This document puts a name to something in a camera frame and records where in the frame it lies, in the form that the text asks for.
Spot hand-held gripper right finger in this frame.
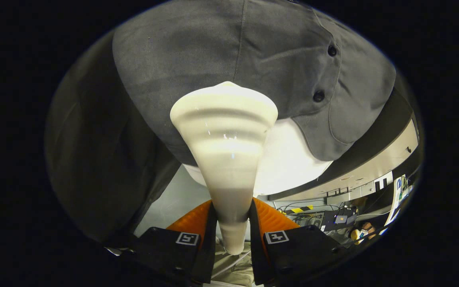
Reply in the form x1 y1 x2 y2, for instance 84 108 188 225
249 197 345 287

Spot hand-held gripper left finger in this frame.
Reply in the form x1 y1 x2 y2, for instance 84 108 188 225
120 199 218 285

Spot grey polo shirt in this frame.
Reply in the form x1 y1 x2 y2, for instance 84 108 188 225
112 0 397 168

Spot person's beige trousers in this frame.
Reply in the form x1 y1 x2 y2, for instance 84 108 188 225
212 237 255 287

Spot black floor equipment box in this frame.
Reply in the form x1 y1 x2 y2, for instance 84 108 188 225
293 209 357 232

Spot cream mannequin torso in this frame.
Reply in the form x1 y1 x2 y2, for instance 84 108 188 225
182 118 333 197

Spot white side table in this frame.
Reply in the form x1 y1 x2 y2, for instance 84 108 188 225
385 175 414 227

